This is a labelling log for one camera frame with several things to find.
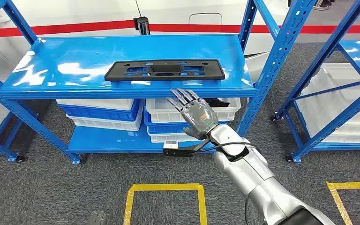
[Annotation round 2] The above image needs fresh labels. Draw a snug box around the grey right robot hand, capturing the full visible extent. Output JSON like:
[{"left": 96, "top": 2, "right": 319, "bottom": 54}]
[{"left": 166, "top": 88, "right": 219, "bottom": 141}]

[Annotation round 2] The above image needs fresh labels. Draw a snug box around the black plastic plate part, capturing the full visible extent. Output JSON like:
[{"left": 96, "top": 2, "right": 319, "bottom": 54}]
[{"left": 104, "top": 59, "right": 225, "bottom": 82}]

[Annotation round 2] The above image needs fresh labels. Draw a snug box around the black plastic trim part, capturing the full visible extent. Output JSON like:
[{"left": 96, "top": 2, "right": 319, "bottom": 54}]
[{"left": 203, "top": 98, "right": 230, "bottom": 108}]

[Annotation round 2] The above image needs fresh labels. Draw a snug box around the red barrier belt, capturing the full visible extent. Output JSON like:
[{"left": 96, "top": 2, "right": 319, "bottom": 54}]
[
  {"left": 149, "top": 23, "right": 360, "bottom": 34},
  {"left": 0, "top": 20, "right": 135, "bottom": 38}
]

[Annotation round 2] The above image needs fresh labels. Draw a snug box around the white car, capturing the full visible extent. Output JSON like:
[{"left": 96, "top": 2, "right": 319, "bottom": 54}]
[{"left": 0, "top": 0, "right": 293, "bottom": 84}]

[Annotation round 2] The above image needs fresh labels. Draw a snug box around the black camera bracket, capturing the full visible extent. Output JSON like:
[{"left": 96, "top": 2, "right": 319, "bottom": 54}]
[{"left": 162, "top": 139, "right": 212, "bottom": 158}]

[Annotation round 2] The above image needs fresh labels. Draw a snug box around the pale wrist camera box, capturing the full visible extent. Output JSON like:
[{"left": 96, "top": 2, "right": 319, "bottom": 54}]
[{"left": 164, "top": 140, "right": 179, "bottom": 151}]

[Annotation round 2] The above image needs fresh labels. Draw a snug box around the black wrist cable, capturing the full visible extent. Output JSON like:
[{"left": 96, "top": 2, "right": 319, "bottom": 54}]
[{"left": 198, "top": 142, "right": 258, "bottom": 153}]

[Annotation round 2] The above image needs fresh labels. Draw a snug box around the black forearm cable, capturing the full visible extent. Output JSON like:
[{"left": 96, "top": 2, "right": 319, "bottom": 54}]
[{"left": 244, "top": 197, "right": 251, "bottom": 225}]

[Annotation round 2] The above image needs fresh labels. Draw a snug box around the black stanchion post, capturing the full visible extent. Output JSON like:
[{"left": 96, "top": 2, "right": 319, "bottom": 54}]
[{"left": 133, "top": 16, "right": 151, "bottom": 36}]

